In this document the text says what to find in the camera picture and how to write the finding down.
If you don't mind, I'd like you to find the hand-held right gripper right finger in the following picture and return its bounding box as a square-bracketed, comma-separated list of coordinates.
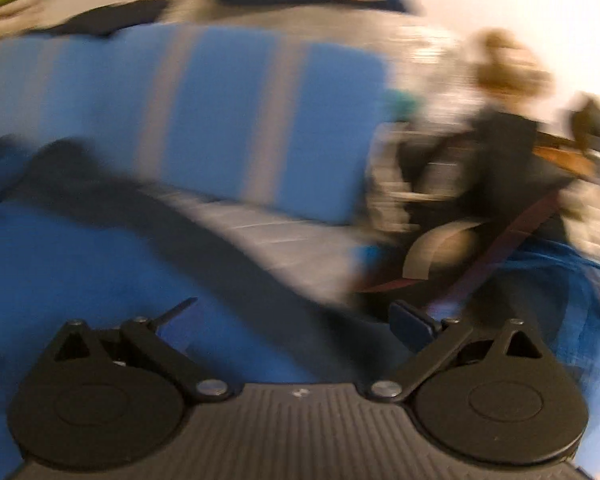
[370, 300, 546, 404]

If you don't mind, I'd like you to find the black bag with straps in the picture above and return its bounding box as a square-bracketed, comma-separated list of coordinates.
[370, 110, 581, 311]

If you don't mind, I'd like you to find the blue and navy fleece robe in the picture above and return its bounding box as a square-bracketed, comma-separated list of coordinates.
[0, 140, 401, 480]

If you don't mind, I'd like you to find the blue grey-striped cushion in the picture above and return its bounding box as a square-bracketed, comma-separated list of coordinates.
[0, 35, 96, 147]
[80, 25, 398, 227]

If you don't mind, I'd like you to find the black cloth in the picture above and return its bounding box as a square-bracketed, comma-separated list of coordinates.
[30, 0, 177, 37]

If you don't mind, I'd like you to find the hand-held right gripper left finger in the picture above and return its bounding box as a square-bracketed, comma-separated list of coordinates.
[55, 298, 229, 404]

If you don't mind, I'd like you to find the grey quilted sofa cover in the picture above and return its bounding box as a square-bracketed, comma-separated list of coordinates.
[140, 185, 376, 307]

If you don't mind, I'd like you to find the black bag with brown strap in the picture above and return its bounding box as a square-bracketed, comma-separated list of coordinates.
[532, 92, 600, 181]

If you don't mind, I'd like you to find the brown teddy bear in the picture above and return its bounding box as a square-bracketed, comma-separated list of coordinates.
[472, 29, 552, 111]

